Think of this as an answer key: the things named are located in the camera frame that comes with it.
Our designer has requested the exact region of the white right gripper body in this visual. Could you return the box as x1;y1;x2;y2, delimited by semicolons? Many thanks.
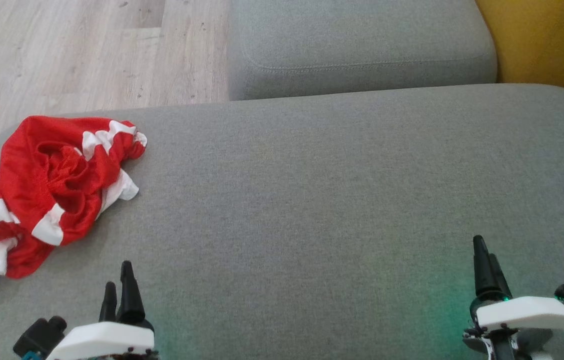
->
463;295;564;360

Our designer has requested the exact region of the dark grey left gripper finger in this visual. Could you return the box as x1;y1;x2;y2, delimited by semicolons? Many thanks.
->
99;281;118;323
118;260;155;331

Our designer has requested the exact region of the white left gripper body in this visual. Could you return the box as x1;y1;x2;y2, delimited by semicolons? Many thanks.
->
47;321;158;360

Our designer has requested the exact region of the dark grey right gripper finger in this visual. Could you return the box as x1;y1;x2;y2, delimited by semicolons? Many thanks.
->
473;235;500;301
489;253;512;300

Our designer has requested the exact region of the red shorts white waistband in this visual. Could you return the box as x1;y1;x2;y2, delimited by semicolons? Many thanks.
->
0;116;148;247

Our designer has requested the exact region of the large grey sofa seat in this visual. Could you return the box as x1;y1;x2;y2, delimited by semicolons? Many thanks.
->
0;83;564;360

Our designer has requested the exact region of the mustard yellow upholstered panel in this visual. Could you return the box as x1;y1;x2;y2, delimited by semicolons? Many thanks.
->
476;0;564;112

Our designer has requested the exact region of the small grey sofa cushion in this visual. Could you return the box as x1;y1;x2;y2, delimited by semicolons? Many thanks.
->
227;0;497;101

